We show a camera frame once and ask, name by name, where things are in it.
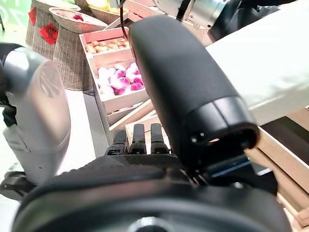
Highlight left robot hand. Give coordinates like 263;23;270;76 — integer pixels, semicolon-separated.
209;0;282;46

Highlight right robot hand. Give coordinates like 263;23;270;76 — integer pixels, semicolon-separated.
12;14;292;232

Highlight napa cabbage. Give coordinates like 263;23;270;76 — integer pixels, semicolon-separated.
205;0;309;126

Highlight wooden display shelf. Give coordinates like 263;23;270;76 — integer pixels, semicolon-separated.
106;98;174;152

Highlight wooden turnip crate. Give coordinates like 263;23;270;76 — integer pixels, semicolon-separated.
88;54;152;116

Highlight wooden onion crate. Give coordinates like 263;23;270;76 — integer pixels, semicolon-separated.
79;27;136;66

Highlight shallow woven display bowl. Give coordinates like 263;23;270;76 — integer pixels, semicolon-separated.
86;0;130;25
48;6;109;34

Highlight brown wicker stand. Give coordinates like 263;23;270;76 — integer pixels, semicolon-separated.
25;0;61;61
53;26;95;92

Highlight wooden slatted crate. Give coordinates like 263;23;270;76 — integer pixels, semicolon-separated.
246;106;309;228

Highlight large red diamond decoration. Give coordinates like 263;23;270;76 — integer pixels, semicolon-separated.
38;23;59;46

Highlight right silver robot leg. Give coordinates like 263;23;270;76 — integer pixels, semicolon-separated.
0;43;72;186

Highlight small red diamond decoration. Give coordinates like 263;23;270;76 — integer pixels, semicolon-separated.
28;6;38;26

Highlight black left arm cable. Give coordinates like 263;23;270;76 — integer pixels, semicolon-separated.
119;0;130;43

